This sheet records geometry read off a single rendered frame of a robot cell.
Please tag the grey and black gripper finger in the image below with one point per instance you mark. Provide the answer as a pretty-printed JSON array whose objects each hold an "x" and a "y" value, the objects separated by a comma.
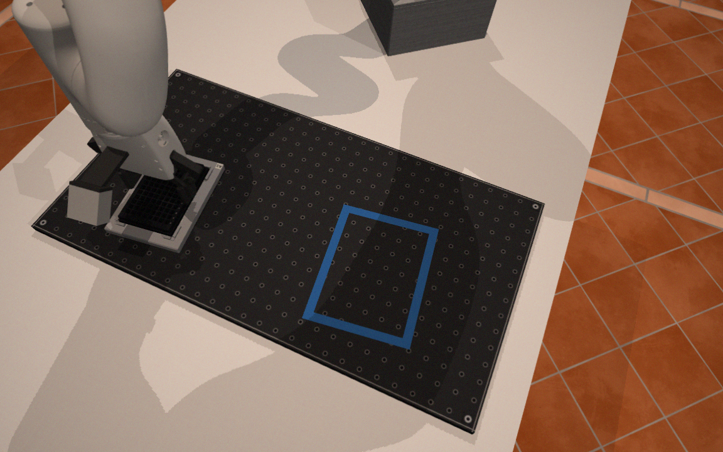
[
  {"x": 186, "y": 187},
  {"x": 128, "y": 177}
]

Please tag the blue tape outline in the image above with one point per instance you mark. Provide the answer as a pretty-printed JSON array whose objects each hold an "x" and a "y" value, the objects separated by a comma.
[{"x": 404, "y": 342}]

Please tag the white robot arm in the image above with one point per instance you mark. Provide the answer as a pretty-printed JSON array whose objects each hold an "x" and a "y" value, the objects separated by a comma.
[{"x": 122, "y": 47}]

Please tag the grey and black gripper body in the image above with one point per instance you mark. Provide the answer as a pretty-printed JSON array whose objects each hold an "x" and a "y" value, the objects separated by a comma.
[{"x": 148, "y": 153}]

